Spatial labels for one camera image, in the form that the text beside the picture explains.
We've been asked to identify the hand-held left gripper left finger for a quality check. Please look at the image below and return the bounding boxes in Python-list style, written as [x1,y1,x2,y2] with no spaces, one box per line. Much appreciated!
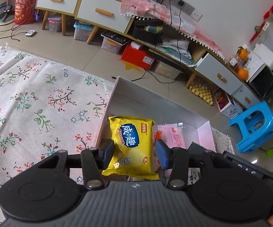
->
[36,139,115,191]

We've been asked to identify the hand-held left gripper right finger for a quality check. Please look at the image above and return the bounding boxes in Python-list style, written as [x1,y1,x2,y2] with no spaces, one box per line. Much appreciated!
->
[155,139,236,190]

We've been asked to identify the yellow snack packet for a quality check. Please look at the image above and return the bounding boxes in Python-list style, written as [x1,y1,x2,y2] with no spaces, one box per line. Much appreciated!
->
[101,115,159,180]

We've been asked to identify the pink snack packet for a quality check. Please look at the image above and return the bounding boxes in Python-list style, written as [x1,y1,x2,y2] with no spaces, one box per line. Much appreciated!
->
[155,123,188,152]

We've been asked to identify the pink cardboard box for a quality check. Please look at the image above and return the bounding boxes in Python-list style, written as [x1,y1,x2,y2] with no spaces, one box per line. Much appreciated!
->
[95,76,216,182]

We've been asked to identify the blue plastic stool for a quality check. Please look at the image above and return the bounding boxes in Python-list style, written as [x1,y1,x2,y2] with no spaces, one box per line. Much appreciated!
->
[229,100,273,154]

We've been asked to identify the printed toy carton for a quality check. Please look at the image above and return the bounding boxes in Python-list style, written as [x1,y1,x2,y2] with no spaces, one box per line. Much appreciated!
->
[213,87,243,119]

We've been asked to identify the small grey drawer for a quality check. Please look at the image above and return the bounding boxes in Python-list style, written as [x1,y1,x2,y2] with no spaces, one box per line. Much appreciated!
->
[231,84,261,109]

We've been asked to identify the yellow folded paper tray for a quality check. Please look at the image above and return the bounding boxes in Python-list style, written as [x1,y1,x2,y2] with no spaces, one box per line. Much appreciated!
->
[190,82,214,106]

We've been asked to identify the clear storage bin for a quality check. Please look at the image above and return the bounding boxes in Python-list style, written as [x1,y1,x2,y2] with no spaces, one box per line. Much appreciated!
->
[154,60,184,79]

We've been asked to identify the floral cloth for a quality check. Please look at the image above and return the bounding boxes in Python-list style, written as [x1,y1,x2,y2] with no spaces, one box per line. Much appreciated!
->
[0,46,233,227]

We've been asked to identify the orange fruit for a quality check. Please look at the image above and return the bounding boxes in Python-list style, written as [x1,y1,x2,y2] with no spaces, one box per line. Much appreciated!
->
[237,68,249,80]
[237,47,249,61]

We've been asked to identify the large grey drawer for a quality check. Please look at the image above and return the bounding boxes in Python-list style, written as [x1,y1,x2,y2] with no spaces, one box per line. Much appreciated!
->
[196,52,242,95]

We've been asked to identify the red shoebox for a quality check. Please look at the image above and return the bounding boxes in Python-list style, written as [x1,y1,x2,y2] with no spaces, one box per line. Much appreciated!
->
[120,41,156,70]

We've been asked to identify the long wooden television stand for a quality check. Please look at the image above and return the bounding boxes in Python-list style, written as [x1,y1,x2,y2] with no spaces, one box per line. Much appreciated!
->
[125,16,262,110]

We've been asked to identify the storage box orange contents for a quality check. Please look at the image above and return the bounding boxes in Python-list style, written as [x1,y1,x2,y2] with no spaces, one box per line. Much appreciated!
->
[101,31,130,55]

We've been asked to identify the white appliance box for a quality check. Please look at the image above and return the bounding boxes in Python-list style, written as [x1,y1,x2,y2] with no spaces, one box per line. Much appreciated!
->
[252,44,273,72]

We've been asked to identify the clear storage box blue lid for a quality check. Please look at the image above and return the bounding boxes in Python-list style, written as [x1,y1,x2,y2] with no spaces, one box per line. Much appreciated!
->
[74,20,99,40]

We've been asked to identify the black bag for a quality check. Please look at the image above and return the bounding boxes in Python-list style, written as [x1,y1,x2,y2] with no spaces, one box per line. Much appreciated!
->
[132,19,164,44]

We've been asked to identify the small clear storage box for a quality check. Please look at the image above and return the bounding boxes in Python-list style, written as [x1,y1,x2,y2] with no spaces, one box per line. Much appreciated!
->
[48,15,63,32]

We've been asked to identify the pink patterned cover cloth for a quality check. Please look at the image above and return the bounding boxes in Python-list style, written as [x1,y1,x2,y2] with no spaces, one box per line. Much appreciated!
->
[120,0,222,57]

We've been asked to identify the red gift bag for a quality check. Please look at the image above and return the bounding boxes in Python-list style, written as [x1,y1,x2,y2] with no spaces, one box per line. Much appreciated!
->
[14,0,36,25]

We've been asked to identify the black cable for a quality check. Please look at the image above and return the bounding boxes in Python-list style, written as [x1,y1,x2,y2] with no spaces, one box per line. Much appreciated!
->
[112,0,184,84]

